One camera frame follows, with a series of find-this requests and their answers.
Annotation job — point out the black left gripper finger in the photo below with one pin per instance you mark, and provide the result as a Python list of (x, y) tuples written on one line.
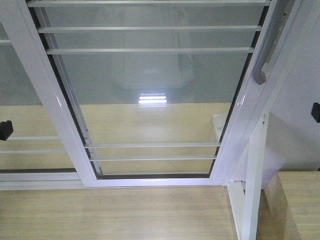
[(6, 129)]

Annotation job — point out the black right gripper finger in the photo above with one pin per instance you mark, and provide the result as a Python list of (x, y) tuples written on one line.
[(315, 112)]

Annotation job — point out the white framed sliding glass door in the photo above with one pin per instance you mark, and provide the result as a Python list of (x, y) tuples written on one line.
[(150, 53)]

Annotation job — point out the fixed white glass door panel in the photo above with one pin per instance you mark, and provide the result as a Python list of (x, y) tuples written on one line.
[(19, 26)]

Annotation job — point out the white triangular support brace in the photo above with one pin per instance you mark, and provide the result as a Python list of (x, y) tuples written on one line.
[(219, 121)]

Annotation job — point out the light wooden box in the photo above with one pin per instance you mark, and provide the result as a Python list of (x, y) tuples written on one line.
[(293, 198)]

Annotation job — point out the light wooden floor board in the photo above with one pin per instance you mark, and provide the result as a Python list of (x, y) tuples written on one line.
[(127, 139)]

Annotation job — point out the silver door handle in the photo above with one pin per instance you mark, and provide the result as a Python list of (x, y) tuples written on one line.
[(279, 16)]

